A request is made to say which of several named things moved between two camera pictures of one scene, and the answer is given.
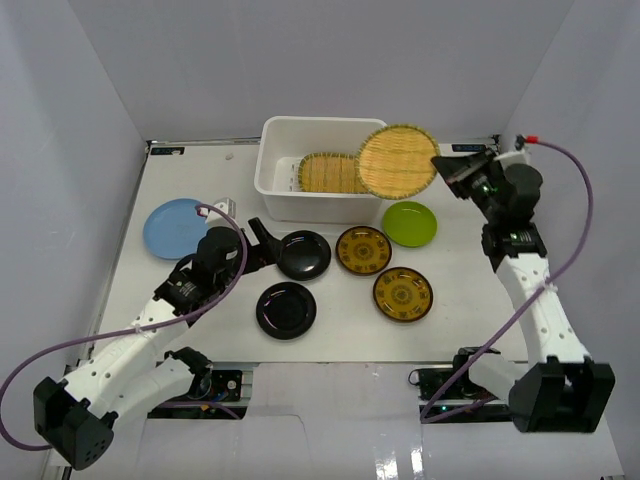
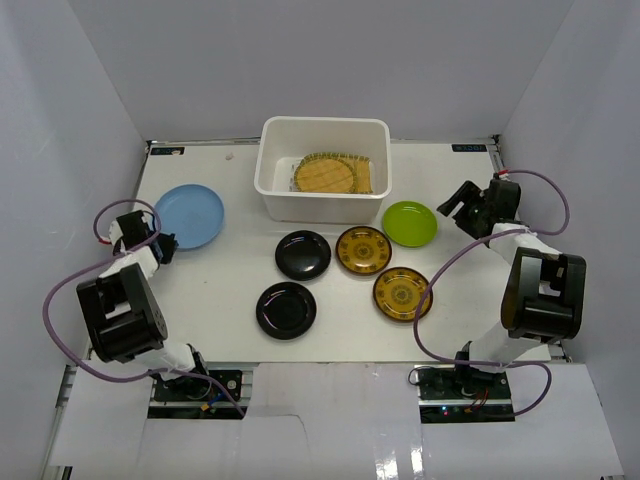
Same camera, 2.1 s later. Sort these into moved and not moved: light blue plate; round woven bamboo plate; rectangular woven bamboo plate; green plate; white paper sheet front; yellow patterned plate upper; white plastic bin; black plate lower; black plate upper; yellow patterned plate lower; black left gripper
Moved: rectangular woven bamboo plate; light blue plate; round woven bamboo plate; black left gripper
Not moved: yellow patterned plate lower; green plate; yellow patterned plate upper; white paper sheet front; black plate lower; black plate upper; white plastic bin
